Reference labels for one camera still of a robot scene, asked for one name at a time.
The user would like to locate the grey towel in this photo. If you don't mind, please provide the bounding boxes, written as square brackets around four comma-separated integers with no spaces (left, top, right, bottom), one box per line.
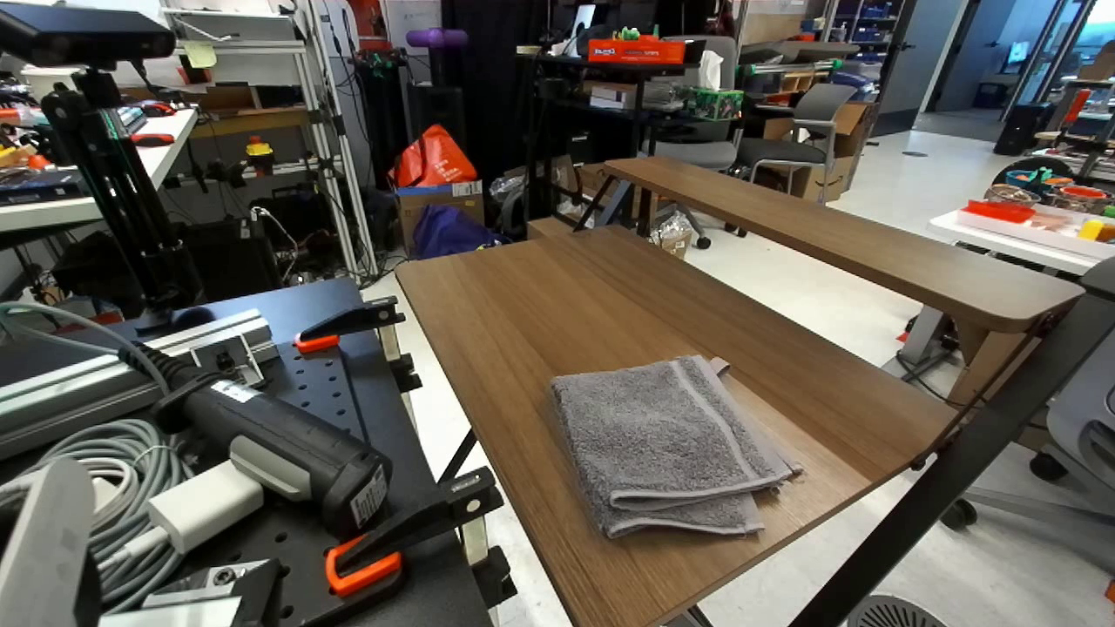
[552,354,798,540]

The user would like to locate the blue purple bag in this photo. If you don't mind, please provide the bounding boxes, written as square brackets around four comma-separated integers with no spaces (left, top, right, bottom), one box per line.
[411,209,495,258]

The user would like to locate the cardboard box under bag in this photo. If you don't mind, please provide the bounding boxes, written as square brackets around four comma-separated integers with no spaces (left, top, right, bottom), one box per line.
[394,181,483,248]

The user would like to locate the orange bag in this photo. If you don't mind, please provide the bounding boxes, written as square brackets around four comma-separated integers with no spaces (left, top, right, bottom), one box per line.
[389,124,476,187]

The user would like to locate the black orange clamp far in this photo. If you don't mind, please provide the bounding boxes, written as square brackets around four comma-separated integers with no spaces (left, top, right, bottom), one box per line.
[291,295,404,354]

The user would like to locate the black orange clamp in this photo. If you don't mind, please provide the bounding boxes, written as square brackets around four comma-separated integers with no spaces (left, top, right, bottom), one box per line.
[291,295,404,354]
[324,467,500,599]

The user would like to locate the brown raised wooden shelf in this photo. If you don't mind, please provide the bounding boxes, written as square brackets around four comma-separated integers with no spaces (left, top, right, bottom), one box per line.
[598,152,1088,338]

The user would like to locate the orange tray on shelf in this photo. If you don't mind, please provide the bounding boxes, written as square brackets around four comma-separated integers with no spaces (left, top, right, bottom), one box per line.
[586,36,686,67]

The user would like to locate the black orange clamp near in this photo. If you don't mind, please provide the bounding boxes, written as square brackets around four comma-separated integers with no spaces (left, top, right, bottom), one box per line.
[324,467,500,599]

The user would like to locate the purple round object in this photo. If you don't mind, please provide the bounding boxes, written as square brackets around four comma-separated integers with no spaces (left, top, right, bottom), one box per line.
[406,29,469,48]

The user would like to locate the white metal shelving rack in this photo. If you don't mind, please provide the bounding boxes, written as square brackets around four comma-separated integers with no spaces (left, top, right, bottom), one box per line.
[162,0,380,280]

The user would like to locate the white power adapter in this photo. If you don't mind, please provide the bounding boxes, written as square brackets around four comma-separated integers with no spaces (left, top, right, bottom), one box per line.
[150,464,266,554]

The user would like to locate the black diagonal desk leg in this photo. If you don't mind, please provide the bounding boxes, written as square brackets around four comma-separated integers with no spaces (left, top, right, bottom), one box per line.
[790,260,1115,627]

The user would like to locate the white side table left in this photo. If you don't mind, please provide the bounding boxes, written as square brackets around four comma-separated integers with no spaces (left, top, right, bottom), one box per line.
[0,106,201,238]

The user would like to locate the red flat tray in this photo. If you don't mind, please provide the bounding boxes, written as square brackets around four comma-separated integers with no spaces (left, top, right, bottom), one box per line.
[964,200,1034,224]

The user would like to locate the white table right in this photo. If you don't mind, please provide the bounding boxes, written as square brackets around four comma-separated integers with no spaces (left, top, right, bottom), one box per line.
[930,204,1115,276]

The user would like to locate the grey chair at right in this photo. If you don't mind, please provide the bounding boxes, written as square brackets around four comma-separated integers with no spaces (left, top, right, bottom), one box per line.
[939,333,1115,571]

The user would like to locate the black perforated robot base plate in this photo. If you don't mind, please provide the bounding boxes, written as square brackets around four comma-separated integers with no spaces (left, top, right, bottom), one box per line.
[123,280,516,627]

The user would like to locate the silver aluminium extrusion rail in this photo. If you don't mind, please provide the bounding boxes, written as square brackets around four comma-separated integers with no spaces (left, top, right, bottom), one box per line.
[0,311,275,460]

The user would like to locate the grey coiled cable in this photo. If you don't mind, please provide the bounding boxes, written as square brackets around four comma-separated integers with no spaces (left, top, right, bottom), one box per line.
[0,416,194,615]

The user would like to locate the black camera tripod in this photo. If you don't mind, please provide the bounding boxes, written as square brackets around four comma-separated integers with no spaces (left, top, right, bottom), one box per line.
[41,67,201,311]

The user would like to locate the black camera on tripod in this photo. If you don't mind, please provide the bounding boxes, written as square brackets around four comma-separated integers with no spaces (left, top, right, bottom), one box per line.
[0,5,175,67]

